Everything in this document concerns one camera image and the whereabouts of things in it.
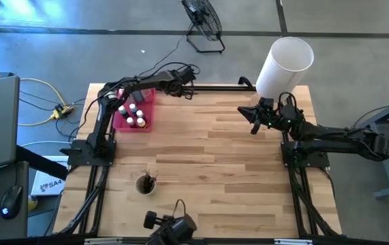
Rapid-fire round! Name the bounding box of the black fan cable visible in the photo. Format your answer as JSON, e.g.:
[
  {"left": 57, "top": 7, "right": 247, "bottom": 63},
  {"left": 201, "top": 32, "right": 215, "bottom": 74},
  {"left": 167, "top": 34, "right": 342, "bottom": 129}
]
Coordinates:
[{"left": 133, "top": 22, "right": 195, "bottom": 81}]

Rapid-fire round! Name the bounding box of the black computer mouse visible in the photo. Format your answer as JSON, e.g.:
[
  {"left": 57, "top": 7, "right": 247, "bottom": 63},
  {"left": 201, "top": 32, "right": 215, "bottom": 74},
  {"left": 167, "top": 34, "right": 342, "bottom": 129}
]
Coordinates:
[{"left": 0, "top": 184, "right": 24, "bottom": 221}]

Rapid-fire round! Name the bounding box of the white ribbed cup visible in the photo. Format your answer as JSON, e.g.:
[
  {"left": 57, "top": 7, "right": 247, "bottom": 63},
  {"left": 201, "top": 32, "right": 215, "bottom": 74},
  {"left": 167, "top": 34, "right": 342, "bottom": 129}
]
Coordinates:
[{"left": 135, "top": 174, "right": 157, "bottom": 197}]

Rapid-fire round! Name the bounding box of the black floor fan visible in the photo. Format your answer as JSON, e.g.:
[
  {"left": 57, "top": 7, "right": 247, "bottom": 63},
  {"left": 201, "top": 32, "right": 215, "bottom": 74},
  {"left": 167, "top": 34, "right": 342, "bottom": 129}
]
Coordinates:
[{"left": 181, "top": 0, "right": 226, "bottom": 54}]

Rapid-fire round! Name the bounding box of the blue-grey metal desk frame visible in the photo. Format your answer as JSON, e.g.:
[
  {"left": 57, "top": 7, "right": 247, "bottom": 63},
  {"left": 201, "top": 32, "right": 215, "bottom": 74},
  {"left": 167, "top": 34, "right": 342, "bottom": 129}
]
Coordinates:
[{"left": 352, "top": 93, "right": 389, "bottom": 200}]

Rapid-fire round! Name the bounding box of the dark grey desk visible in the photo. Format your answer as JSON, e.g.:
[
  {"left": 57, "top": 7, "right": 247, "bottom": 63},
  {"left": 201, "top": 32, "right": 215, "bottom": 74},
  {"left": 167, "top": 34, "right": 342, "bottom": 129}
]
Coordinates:
[{"left": 0, "top": 161, "right": 31, "bottom": 241}]

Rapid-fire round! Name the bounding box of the yellow black power connector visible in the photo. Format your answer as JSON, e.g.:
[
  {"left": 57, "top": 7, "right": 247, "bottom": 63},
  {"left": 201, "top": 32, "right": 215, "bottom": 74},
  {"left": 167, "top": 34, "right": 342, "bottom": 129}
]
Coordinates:
[{"left": 53, "top": 104, "right": 75, "bottom": 119}]

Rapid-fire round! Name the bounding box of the yellow cable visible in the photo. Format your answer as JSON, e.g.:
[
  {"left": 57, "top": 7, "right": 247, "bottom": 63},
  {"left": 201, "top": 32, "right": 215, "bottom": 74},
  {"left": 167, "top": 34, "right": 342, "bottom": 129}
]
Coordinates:
[{"left": 17, "top": 77, "right": 67, "bottom": 127}]

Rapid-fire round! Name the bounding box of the black desk beam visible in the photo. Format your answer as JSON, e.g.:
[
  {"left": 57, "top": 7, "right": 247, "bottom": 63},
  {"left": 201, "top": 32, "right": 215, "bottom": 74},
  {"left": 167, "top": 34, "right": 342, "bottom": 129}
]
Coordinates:
[{"left": 16, "top": 144, "right": 69, "bottom": 180}]

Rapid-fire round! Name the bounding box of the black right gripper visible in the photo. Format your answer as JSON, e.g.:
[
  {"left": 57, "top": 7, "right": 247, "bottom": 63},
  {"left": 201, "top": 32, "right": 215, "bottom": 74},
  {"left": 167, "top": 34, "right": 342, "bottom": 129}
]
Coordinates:
[{"left": 237, "top": 97, "right": 306, "bottom": 134}]

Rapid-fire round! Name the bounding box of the table lamp white shade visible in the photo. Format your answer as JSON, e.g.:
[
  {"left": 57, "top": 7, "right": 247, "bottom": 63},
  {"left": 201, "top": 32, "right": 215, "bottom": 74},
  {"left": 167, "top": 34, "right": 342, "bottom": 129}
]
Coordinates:
[{"left": 248, "top": 36, "right": 315, "bottom": 116}]

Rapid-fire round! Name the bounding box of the white cable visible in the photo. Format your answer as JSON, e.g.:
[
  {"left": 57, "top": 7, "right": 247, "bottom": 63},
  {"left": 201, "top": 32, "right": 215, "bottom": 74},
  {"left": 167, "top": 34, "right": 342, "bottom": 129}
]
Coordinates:
[{"left": 20, "top": 139, "right": 66, "bottom": 148}]

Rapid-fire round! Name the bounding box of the large teal paint bottle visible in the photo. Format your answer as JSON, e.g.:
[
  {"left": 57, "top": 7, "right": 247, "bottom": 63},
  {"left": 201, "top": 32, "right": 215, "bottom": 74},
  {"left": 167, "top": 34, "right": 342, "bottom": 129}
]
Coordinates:
[{"left": 131, "top": 88, "right": 145, "bottom": 104}]

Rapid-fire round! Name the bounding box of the white cardboard box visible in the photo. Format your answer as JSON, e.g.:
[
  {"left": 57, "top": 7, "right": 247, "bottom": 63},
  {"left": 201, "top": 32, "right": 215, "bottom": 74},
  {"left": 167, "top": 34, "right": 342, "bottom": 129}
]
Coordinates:
[{"left": 30, "top": 169, "right": 68, "bottom": 197}]

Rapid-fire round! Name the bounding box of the yellow ball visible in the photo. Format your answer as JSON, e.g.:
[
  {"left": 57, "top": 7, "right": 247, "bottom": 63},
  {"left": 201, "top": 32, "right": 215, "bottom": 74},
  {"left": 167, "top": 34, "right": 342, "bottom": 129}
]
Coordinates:
[{"left": 27, "top": 195, "right": 39, "bottom": 212}]

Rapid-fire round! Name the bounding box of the large pink paint bottle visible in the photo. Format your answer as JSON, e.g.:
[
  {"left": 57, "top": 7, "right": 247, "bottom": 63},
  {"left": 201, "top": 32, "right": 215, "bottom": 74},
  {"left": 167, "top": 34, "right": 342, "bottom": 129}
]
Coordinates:
[
  {"left": 142, "top": 87, "right": 155, "bottom": 103},
  {"left": 121, "top": 88, "right": 137, "bottom": 107}
]

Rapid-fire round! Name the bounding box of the pink plastic tray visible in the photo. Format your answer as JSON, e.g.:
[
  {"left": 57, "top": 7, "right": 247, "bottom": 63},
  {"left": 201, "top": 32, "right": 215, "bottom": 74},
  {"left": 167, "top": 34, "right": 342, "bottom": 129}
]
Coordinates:
[{"left": 112, "top": 86, "right": 157, "bottom": 133}]

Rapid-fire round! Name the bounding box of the silver frame bracket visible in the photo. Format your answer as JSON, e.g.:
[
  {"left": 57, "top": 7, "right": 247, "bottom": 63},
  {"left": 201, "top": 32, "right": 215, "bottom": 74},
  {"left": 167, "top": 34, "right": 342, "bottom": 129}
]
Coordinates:
[
  {"left": 274, "top": 238, "right": 313, "bottom": 245},
  {"left": 84, "top": 237, "right": 124, "bottom": 245}
]

